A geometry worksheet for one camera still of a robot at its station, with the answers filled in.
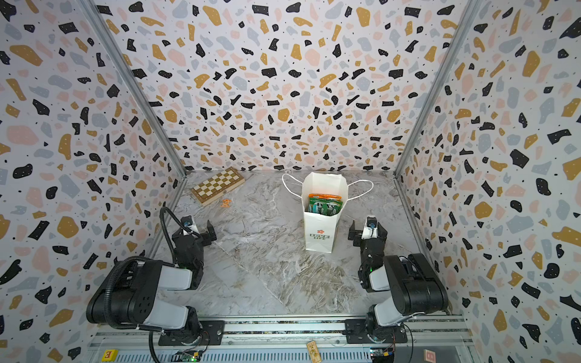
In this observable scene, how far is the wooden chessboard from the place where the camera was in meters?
1.11

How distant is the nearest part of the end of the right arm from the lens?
2.29 ft

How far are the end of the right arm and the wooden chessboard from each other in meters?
0.65
